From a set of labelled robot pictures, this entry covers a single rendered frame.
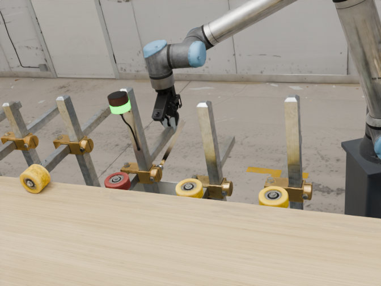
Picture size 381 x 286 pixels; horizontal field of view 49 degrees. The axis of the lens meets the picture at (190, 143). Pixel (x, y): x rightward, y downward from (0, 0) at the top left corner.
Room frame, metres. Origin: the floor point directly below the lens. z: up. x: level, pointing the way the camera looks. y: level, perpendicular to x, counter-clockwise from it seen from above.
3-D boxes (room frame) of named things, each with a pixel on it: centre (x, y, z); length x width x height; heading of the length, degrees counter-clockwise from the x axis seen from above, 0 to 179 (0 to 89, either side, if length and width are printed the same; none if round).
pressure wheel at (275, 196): (0.89, -0.19, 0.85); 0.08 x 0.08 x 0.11
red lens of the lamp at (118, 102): (1.16, 0.19, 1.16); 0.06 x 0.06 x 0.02
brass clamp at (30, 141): (1.44, 0.63, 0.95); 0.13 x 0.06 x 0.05; 63
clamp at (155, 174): (1.21, 0.19, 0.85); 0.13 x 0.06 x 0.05; 63
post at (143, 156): (1.20, 0.16, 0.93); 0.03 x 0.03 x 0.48; 63
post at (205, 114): (1.09, -0.06, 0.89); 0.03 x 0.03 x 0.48; 63
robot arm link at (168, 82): (1.51, 0.06, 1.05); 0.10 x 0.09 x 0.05; 63
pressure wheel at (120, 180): (1.12, 0.25, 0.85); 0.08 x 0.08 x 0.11
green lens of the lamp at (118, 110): (1.16, 0.19, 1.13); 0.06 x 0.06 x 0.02
